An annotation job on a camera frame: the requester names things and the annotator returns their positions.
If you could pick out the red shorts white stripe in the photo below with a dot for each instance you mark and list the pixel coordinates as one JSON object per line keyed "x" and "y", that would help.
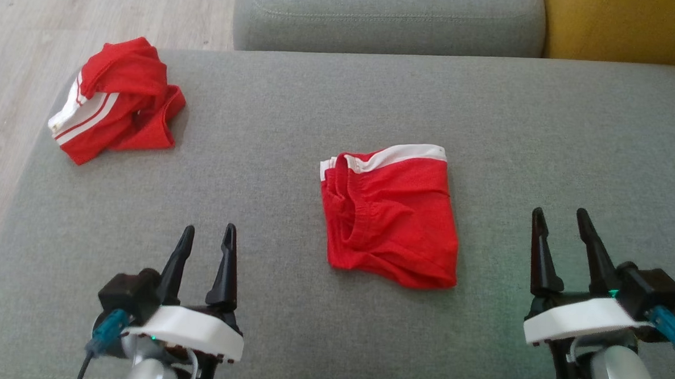
{"x": 393, "y": 226}

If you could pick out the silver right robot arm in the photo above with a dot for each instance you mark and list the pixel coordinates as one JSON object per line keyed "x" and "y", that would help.
{"x": 620, "y": 378}

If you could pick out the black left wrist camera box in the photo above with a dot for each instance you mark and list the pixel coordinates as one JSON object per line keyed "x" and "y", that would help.
{"x": 125, "y": 291}

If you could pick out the grey sofa seat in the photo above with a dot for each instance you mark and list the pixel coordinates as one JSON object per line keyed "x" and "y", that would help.
{"x": 319, "y": 97}

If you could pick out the grey sofa back cushion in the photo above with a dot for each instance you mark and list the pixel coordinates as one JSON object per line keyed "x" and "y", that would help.
{"x": 390, "y": 21}

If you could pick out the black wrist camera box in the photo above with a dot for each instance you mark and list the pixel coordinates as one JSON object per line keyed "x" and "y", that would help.
{"x": 652, "y": 291}
{"x": 125, "y": 291}

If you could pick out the red jersey number 23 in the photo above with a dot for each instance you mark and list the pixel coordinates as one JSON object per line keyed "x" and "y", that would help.
{"x": 126, "y": 72}

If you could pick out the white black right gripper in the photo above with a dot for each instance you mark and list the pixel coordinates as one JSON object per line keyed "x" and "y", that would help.
{"x": 577, "y": 319}

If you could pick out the yellow cushion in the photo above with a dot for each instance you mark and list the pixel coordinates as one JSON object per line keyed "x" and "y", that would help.
{"x": 629, "y": 28}

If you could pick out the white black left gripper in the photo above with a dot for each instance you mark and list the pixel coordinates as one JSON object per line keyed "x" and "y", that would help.
{"x": 194, "y": 328}

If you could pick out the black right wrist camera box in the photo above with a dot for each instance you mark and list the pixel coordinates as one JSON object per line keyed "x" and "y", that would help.
{"x": 652, "y": 291}

